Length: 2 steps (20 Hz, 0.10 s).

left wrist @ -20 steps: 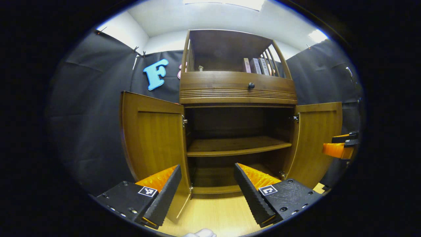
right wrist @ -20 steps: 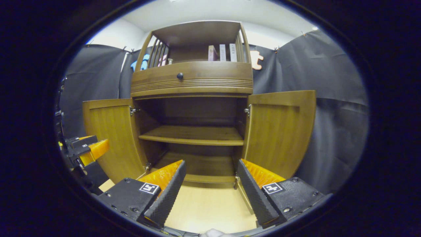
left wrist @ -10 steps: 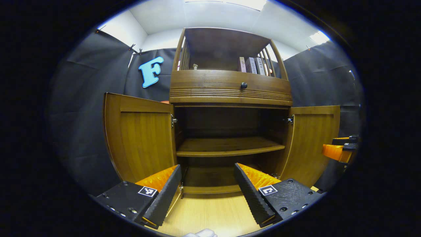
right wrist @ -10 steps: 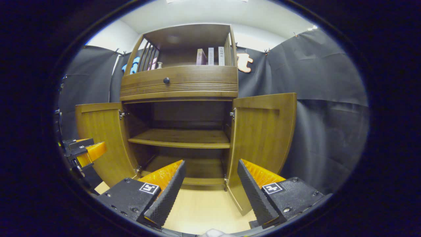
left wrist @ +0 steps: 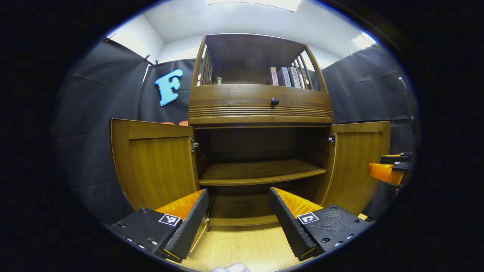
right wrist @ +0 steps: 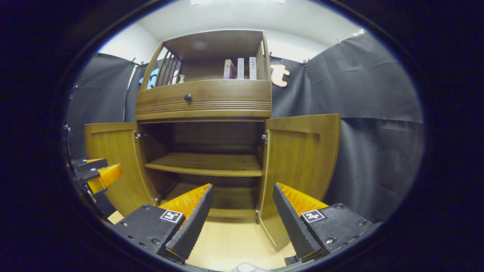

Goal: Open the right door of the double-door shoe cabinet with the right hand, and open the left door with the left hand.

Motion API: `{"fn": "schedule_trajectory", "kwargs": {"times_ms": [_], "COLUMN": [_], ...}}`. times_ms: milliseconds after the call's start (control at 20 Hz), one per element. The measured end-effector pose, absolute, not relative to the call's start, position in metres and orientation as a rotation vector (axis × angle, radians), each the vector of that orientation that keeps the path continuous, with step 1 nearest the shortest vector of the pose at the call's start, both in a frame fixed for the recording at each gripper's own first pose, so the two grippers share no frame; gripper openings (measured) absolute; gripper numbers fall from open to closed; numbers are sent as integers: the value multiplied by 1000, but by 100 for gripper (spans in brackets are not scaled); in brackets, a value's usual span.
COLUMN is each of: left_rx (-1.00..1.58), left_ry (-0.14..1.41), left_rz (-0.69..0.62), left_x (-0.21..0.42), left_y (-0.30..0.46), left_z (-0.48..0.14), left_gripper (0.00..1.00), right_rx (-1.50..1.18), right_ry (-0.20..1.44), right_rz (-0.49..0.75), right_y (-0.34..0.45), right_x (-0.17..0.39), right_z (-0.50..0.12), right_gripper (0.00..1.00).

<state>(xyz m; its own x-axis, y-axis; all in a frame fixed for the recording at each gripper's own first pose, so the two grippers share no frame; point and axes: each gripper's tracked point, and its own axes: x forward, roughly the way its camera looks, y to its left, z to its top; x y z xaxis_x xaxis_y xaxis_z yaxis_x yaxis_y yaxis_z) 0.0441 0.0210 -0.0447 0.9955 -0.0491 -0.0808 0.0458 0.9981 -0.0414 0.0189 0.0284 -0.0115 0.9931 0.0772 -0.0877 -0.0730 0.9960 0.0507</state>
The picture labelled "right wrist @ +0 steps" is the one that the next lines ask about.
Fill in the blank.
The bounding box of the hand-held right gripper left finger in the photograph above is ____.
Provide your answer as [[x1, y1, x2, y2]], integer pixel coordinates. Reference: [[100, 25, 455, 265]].
[[112, 184, 214, 264]]

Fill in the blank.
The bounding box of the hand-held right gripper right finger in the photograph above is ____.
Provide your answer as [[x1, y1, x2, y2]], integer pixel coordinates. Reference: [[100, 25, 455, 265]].
[[272, 182, 373, 263]]

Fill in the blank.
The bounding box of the wooden shoe cabinet door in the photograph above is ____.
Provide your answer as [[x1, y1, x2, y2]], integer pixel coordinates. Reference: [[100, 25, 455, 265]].
[[84, 122, 157, 217], [258, 113, 341, 252]]

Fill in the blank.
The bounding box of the wooden double-door shoe cabinet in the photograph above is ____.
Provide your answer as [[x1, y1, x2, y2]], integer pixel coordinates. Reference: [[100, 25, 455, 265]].
[[84, 29, 341, 252]]

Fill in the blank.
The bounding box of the wooden cabinet shelf board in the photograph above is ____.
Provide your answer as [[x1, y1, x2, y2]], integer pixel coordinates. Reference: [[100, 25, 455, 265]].
[[145, 153, 263, 177]]

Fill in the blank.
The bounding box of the wooden cabinet drawer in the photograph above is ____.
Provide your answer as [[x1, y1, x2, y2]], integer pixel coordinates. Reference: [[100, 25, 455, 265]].
[[135, 79, 272, 121]]

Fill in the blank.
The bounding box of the black backdrop cloth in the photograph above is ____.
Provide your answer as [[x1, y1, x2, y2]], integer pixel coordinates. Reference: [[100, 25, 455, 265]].
[[66, 32, 425, 223]]

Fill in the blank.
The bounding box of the ceiling light panel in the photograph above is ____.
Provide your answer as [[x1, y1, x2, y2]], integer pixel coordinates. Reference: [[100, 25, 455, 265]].
[[191, 0, 286, 5]]

